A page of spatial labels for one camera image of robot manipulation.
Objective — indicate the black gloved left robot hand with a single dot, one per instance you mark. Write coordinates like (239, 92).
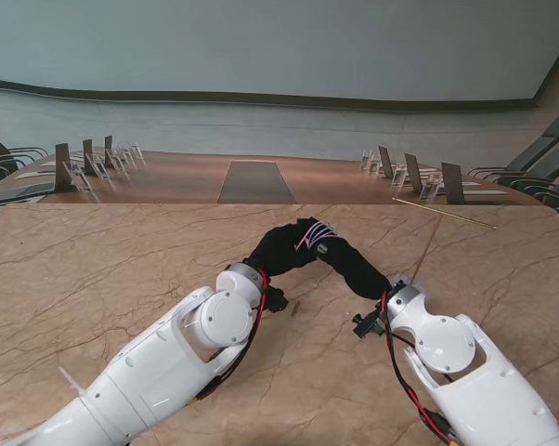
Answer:
(279, 251)

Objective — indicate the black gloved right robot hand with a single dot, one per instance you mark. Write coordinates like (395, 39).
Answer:
(354, 269)

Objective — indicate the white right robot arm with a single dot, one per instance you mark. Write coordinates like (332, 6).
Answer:
(465, 362)

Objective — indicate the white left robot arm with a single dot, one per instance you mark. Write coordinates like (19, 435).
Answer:
(159, 367)

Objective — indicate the gold rack with marble base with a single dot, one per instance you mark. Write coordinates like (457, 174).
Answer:
(446, 213)

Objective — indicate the clear acrylic name plate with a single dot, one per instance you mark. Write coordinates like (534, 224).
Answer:
(429, 189)
(80, 179)
(366, 160)
(399, 177)
(97, 167)

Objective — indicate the dark upright desk panel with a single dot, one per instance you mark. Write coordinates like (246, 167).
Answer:
(452, 182)
(413, 173)
(63, 167)
(108, 148)
(88, 155)
(385, 161)

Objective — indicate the brown conference table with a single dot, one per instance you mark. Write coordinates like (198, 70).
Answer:
(177, 181)

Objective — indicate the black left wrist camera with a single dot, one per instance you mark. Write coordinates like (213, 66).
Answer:
(276, 302)

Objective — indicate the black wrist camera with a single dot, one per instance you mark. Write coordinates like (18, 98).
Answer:
(367, 325)
(276, 302)

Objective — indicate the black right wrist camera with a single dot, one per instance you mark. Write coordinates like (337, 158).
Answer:
(367, 325)

